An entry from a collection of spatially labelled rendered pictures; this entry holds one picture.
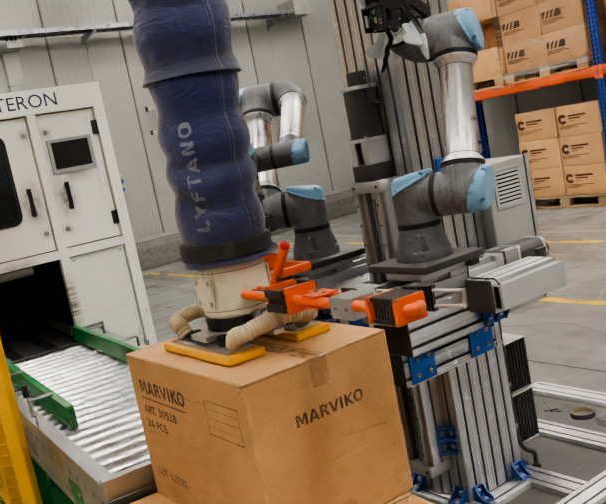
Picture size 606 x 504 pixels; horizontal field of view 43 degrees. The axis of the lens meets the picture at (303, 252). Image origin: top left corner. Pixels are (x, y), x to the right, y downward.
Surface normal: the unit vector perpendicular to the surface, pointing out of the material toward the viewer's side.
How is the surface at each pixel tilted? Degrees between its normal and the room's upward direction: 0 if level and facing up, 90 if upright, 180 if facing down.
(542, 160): 93
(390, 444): 90
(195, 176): 73
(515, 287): 90
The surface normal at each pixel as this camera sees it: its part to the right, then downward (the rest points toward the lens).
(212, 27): 0.70, 0.07
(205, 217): -0.14, -0.11
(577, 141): -0.82, 0.16
